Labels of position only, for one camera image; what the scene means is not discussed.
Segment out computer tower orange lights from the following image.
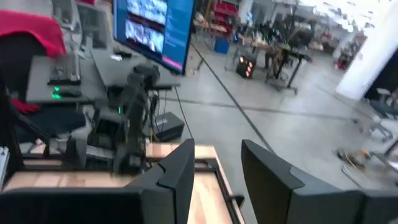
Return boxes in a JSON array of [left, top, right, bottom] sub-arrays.
[[235, 55, 257, 79]]

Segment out grey desk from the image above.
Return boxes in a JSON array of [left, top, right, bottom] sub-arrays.
[[26, 46, 182, 105]]

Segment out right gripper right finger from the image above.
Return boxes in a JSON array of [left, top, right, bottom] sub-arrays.
[[242, 139, 307, 224]]

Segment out blue monitor screen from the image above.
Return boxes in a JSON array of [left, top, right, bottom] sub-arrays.
[[113, 0, 197, 75]]

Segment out black computer mouse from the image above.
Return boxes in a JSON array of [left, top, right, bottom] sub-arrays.
[[52, 85, 83, 100]]

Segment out black keyboard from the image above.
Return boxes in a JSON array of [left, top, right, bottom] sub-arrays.
[[47, 53, 82, 86]]

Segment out black computer case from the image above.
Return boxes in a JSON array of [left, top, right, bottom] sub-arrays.
[[152, 111, 186, 143]]

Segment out floor cable bundle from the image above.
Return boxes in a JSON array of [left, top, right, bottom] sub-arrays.
[[334, 147, 373, 171]]

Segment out blue bin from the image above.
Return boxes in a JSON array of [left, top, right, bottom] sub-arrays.
[[213, 37, 231, 55]]

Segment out red shelf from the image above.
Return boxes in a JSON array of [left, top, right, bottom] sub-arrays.
[[213, 0, 241, 35]]

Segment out black standing desk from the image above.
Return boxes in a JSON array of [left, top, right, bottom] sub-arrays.
[[264, 42, 313, 96]]

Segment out red cloth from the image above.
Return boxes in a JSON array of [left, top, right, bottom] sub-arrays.
[[0, 9, 67, 58]]

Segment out grey office chair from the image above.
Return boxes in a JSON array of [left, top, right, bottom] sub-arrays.
[[368, 88, 398, 121]]

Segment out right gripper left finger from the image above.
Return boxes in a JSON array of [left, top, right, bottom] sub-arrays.
[[124, 139, 196, 224]]

